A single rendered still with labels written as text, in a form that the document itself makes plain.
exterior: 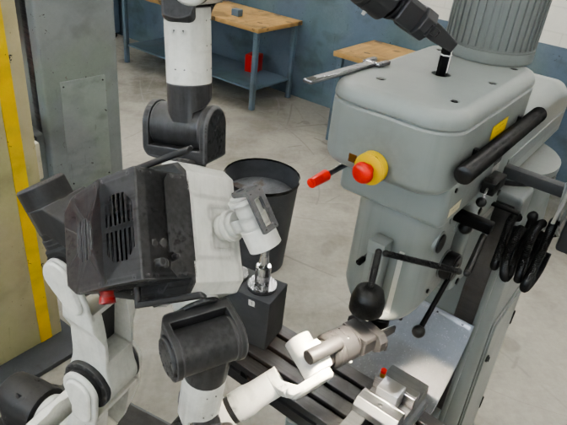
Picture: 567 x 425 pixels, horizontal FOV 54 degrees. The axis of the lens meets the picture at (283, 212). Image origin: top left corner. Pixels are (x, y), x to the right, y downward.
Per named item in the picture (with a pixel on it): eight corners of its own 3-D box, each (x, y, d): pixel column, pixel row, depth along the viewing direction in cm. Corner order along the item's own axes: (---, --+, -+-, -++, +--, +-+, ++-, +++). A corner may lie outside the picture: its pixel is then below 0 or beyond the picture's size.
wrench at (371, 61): (315, 87, 95) (315, 82, 94) (298, 80, 97) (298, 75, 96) (390, 64, 111) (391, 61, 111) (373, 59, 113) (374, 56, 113)
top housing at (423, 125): (436, 207, 96) (461, 121, 87) (312, 157, 108) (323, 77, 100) (521, 137, 129) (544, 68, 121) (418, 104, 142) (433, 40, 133)
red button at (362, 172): (367, 189, 97) (371, 168, 95) (348, 180, 99) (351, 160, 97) (376, 183, 99) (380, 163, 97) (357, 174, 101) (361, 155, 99)
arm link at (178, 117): (169, 74, 117) (172, 137, 123) (145, 81, 110) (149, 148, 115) (219, 80, 114) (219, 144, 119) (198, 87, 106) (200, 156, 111)
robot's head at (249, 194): (237, 239, 107) (260, 238, 101) (218, 199, 105) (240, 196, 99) (261, 223, 111) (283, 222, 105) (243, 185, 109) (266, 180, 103)
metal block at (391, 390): (392, 414, 148) (396, 398, 145) (373, 401, 151) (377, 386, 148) (402, 402, 152) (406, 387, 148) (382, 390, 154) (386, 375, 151)
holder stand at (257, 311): (264, 351, 173) (270, 301, 163) (205, 324, 181) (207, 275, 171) (282, 328, 183) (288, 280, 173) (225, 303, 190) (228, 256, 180)
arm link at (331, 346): (337, 371, 136) (302, 390, 130) (315, 333, 140) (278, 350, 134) (359, 352, 128) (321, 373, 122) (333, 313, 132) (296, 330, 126)
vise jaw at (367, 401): (391, 437, 142) (395, 426, 140) (351, 410, 148) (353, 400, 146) (402, 422, 147) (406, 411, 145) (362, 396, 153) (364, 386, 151)
